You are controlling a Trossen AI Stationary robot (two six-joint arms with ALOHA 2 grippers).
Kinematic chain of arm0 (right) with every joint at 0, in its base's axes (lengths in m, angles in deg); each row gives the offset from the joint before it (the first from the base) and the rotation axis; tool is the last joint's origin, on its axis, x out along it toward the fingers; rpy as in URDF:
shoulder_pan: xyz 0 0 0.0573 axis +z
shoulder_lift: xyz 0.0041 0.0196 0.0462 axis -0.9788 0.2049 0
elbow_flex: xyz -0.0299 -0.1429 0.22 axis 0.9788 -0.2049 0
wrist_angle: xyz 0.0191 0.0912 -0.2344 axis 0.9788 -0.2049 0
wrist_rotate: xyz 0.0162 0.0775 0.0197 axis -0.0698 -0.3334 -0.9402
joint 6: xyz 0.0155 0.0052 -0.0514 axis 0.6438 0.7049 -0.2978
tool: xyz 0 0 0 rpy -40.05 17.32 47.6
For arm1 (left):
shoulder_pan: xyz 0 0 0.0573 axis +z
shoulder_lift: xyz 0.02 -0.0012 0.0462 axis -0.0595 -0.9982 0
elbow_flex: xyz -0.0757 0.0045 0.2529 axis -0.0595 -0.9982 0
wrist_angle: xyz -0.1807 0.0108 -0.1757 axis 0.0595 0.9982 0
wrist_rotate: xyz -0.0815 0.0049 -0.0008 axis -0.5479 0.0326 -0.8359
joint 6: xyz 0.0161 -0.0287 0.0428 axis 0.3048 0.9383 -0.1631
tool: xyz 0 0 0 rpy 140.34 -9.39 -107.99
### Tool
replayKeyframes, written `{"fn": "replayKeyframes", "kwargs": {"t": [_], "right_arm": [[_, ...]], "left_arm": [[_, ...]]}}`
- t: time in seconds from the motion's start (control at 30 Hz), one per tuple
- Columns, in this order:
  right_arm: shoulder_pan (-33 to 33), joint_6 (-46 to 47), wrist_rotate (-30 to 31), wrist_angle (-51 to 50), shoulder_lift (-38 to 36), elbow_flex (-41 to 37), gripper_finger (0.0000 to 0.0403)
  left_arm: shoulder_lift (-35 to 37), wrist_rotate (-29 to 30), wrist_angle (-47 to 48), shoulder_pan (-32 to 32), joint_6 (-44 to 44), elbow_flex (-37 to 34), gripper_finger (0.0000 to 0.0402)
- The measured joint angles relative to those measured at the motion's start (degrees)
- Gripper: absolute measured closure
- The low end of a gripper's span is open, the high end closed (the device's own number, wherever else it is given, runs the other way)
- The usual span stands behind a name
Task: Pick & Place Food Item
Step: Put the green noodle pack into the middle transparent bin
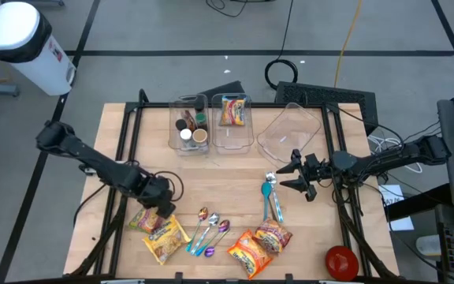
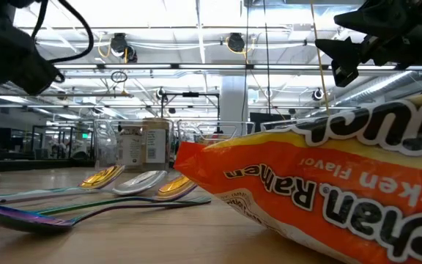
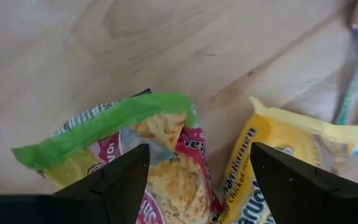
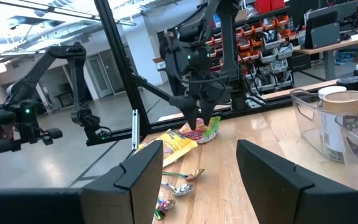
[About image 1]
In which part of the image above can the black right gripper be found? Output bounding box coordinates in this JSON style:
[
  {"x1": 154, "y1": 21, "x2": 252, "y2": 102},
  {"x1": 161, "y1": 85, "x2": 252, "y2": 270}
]
[{"x1": 275, "y1": 148, "x2": 333, "y2": 203}]

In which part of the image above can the green orange ramen pack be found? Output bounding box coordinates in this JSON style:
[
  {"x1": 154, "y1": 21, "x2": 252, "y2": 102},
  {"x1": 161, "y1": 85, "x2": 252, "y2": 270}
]
[{"x1": 128, "y1": 207, "x2": 166, "y2": 234}]

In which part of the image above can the rainbow spoon teal handle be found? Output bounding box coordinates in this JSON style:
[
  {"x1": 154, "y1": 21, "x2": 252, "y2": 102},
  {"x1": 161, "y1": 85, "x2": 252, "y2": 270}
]
[{"x1": 185, "y1": 206, "x2": 210, "y2": 253}]

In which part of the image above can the silver spoon blue handle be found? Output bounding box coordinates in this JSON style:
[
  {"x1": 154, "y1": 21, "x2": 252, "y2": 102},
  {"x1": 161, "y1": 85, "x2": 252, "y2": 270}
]
[
  {"x1": 190, "y1": 211, "x2": 221, "y2": 256},
  {"x1": 265, "y1": 170, "x2": 285, "y2": 224}
]

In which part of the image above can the white lid seasoning jar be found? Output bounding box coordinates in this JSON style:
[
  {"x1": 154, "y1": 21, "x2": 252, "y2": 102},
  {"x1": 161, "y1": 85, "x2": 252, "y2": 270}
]
[{"x1": 179, "y1": 128, "x2": 193, "y2": 149}]

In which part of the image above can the red brown ramen pack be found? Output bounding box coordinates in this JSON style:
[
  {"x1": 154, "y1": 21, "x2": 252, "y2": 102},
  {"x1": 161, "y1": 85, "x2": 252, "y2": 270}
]
[{"x1": 254, "y1": 217, "x2": 293, "y2": 254}]

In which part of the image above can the tan lid seasoning jar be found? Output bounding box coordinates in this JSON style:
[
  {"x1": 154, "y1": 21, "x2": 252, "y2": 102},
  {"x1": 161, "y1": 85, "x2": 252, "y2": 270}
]
[{"x1": 192, "y1": 128, "x2": 209, "y2": 148}]

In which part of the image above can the rainbow spoon green handle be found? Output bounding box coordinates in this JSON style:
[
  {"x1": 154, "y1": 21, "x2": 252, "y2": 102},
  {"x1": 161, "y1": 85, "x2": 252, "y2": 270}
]
[{"x1": 195, "y1": 219, "x2": 231, "y2": 257}]

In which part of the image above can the rainbow spoon purple bowl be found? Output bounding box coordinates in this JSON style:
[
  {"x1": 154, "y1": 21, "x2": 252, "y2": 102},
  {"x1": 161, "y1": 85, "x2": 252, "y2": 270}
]
[{"x1": 203, "y1": 230, "x2": 232, "y2": 259}]

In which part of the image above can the brown orange snack pouch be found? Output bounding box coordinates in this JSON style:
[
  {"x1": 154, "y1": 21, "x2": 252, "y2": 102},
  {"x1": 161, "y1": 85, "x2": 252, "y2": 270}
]
[{"x1": 182, "y1": 109, "x2": 197, "y2": 132}]

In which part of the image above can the yellow red ramen pack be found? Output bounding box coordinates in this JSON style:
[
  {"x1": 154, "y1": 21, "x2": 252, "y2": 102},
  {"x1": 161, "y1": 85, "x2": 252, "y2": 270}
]
[{"x1": 218, "y1": 95, "x2": 248, "y2": 128}]

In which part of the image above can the orange chicken ramen pack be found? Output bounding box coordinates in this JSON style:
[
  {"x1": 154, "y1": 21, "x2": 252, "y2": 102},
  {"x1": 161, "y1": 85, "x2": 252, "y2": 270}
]
[{"x1": 226, "y1": 229, "x2": 274, "y2": 281}]

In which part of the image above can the clear plastic bin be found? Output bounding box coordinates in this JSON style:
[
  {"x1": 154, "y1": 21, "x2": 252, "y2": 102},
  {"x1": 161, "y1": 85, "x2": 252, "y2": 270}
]
[
  {"x1": 210, "y1": 92, "x2": 255, "y2": 155},
  {"x1": 168, "y1": 93, "x2": 211, "y2": 156},
  {"x1": 256, "y1": 102, "x2": 323, "y2": 167}
]

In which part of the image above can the black perforated panel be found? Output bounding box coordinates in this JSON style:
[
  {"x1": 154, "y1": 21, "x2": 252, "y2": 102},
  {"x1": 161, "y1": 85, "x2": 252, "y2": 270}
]
[{"x1": 274, "y1": 80, "x2": 379, "y2": 137}]

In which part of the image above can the red bowl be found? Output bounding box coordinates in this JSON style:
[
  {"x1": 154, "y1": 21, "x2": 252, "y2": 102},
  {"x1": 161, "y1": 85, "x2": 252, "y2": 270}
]
[{"x1": 325, "y1": 245, "x2": 360, "y2": 282}]

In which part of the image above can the white paper sheet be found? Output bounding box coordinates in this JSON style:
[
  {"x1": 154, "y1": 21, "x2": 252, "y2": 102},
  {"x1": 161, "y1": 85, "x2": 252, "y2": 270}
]
[{"x1": 378, "y1": 184, "x2": 415, "y2": 232}]

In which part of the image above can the white computer mouse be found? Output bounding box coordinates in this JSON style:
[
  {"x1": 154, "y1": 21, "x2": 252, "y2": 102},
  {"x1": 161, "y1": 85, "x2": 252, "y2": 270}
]
[{"x1": 415, "y1": 234, "x2": 443, "y2": 258}]

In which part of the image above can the white trash bin black rim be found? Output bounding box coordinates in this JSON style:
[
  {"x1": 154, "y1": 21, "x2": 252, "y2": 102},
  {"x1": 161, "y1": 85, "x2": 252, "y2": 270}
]
[{"x1": 0, "y1": 1, "x2": 77, "y2": 97}]

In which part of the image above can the black table rig frame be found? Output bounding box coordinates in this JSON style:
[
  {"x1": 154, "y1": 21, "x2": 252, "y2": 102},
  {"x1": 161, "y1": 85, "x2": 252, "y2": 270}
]
[{"x1": 69, "y1": 88, "x2": 401, "y2": 284}]

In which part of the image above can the white cable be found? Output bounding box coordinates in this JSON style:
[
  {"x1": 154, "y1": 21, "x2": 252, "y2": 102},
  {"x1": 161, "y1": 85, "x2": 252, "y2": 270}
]
[{"x1": 367, "y1": 135, "x2": 424, "y2": 174}]

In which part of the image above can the black hanging cable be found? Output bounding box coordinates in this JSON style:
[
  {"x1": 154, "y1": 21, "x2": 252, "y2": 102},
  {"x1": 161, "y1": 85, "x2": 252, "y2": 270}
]
[{"x1": 264, "y1": 0, "x2": 300, "y2": 92}]

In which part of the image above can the yellow hanging cable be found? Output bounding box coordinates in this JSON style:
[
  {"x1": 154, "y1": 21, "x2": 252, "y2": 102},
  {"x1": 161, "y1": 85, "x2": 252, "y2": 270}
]
[{"x1": 333, "y1": 0, "x2": 364, "y2": 88}]

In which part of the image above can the black floor cable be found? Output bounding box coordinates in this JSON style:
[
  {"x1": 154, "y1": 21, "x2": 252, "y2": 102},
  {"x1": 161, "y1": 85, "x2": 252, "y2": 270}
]
[{"x1": 205, "y1": 0, "x2": 244, "y2": 18}]

